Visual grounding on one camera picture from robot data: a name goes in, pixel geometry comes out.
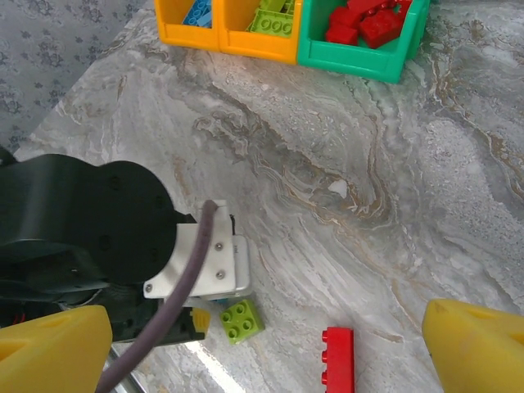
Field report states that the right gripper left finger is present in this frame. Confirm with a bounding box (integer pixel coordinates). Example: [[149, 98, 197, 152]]
[[0, 304, 114, 393]]

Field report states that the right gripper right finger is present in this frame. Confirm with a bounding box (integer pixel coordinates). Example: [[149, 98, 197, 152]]
[[422, 297, 524, 393]]

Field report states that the long red lego brick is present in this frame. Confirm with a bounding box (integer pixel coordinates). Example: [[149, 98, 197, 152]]
[[321, 326, 355, 393], [359, 8, 405, 48]]

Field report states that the blue lego brick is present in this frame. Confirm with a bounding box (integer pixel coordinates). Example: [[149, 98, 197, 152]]
[[182, 0, 221, 29]]

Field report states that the small green lego brick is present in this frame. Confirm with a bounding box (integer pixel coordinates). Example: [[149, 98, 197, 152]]
[[219, 298, 266, 346]]

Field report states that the orange bin for blue bricks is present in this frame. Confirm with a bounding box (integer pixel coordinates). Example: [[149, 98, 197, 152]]
[[154, 0, 227, 53]]

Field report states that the orange bin for green bricks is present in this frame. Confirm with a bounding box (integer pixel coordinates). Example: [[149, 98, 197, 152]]
[[216, 0, 305, 66]]

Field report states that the green plastic bin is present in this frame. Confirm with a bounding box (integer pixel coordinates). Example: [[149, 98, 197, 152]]
[[296, 0, 431, 85]]

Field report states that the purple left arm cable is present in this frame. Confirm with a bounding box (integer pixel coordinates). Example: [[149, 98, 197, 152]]
[[97, 199, 219, 393]]

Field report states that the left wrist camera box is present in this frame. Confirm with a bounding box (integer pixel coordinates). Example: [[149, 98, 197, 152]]
[[142, 199, 253, 307]]

